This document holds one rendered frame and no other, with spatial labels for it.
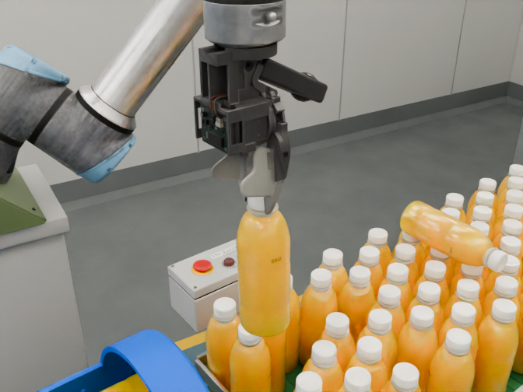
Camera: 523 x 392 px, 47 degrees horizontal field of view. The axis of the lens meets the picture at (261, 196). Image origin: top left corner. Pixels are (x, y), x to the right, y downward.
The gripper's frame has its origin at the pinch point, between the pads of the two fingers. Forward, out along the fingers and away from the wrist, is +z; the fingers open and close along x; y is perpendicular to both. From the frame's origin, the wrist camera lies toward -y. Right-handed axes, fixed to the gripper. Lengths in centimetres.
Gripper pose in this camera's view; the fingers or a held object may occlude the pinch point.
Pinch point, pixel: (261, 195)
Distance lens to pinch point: 76.4
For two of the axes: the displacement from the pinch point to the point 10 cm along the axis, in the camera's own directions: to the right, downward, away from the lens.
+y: -8.0, 2.8, -5.4
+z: 0.1, 8.9, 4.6
